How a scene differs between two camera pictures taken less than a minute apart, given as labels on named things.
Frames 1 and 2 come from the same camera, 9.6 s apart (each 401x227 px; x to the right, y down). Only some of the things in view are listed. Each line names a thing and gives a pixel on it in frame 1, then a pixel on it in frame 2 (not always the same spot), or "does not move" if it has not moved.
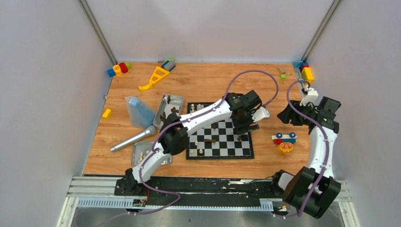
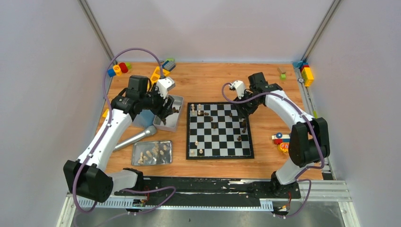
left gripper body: (244, 122) to (164, 104)
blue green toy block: (169, 65) does not move
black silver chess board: (218, 142) does not move
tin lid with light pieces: (140, 149) does not move
